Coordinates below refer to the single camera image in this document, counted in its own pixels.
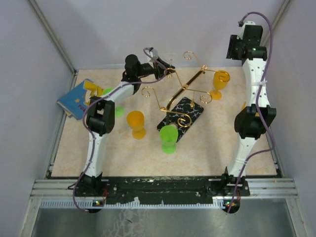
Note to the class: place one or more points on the blue yellow box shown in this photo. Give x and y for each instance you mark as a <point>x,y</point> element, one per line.
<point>75,102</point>

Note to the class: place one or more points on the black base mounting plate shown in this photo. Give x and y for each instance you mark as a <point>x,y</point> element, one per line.
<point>161,189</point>

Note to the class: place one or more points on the orange goblet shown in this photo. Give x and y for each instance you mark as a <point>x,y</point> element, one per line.
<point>219,84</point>
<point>244,105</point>
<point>136,122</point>

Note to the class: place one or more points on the aluminium frame rail front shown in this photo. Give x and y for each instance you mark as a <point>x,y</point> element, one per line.
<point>259,188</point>

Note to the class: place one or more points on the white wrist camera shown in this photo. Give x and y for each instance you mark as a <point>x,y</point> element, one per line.
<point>243,25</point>
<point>152,55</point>

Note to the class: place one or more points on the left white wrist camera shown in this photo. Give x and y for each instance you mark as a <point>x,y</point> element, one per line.
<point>152,55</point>

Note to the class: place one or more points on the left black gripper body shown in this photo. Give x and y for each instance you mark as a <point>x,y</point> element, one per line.
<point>155,70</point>

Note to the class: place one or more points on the white cable duct strip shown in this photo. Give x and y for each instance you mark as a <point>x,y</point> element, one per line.
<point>99,204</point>

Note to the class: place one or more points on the gold wine glass rack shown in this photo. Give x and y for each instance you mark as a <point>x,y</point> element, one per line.
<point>181,110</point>

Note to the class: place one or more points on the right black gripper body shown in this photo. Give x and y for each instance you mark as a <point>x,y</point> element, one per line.
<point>234,45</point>

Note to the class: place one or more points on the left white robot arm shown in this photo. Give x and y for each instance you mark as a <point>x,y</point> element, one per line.
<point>99,118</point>

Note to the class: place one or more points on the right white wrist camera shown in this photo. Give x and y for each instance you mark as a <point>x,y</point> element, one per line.
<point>243,25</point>

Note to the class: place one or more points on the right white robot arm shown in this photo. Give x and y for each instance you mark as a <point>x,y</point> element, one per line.
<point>248,127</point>

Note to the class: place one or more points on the green goblet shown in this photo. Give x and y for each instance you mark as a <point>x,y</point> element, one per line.
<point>168,135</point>
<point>119,110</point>

